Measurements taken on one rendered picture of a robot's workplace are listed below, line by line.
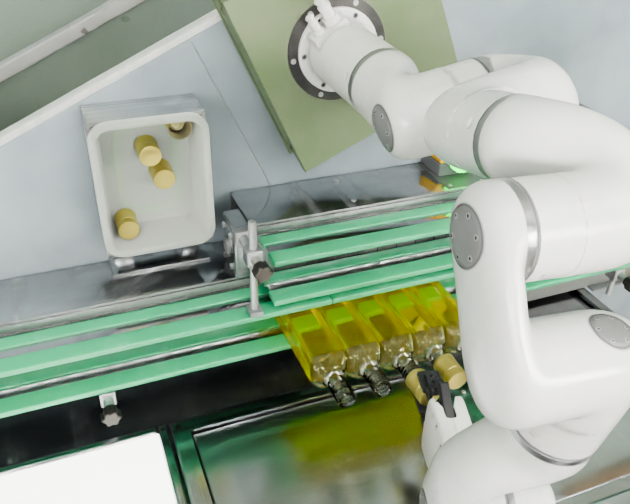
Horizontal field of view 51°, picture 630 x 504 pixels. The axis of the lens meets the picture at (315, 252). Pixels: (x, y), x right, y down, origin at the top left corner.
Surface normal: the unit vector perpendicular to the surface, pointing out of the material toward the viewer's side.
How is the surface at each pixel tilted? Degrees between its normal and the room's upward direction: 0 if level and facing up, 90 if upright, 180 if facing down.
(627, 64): 0
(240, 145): 0
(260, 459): 90
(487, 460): 83
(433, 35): 1
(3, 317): 90
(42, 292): 90
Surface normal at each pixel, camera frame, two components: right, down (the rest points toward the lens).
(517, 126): -0.58, -0.08
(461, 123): -0.91, -0.22
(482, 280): -0.87, 0.14
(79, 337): 0.03, -0.84
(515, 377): -0.54, 0.19
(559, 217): 0.25, -0.22
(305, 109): 0.36, 0.53
